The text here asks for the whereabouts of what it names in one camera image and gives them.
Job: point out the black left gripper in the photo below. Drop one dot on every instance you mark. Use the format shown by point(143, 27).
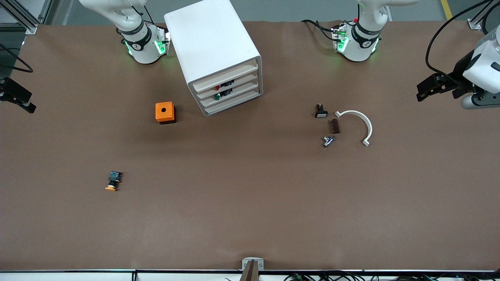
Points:
point(459, 73)

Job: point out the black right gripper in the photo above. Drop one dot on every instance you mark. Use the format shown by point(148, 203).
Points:
point(11, 92)

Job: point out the white plastic drawer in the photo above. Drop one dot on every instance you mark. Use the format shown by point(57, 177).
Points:
point(244, 82)
point(244, 91)
point(218, 78)
point(234, 102)

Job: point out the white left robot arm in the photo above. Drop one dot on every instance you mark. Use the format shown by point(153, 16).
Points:
point(361, 41)

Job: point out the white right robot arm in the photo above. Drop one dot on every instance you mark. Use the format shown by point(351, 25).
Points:
point(141, 43)

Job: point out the black button white face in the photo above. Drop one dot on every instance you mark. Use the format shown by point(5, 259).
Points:
point(320, 113)

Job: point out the yellow push button blue body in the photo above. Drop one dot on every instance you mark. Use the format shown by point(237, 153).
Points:
point(113, 180)

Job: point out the green push button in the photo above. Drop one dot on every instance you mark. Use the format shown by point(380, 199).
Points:
point(218, 95)

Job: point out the white drawer cabinet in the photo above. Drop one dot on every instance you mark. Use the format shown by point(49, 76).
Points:
point(211, 35)

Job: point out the yellow floor tape strip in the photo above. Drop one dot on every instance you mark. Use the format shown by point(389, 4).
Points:
point(447, 9)

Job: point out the brown ridged block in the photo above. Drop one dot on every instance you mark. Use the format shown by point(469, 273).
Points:
point(335, 126)

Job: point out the silver metal fitting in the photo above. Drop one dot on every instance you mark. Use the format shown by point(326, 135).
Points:
point(328, 141)

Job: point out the orange box with hole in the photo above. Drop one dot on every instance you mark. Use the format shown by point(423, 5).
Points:
point(165, 112)

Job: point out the brown table mat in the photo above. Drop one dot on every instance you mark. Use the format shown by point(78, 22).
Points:
point(250, 203)

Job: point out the white curved bracket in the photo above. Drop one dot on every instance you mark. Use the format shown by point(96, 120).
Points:
point(367, 123)

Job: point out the aluminium frame profile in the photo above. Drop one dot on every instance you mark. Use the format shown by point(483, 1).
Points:
point(477, 21)
point(27, 19)

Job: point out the grey camera mount plate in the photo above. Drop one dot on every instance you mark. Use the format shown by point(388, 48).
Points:
point(246, 261)

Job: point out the brown camera post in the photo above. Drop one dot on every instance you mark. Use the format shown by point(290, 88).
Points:
point(250, 273)

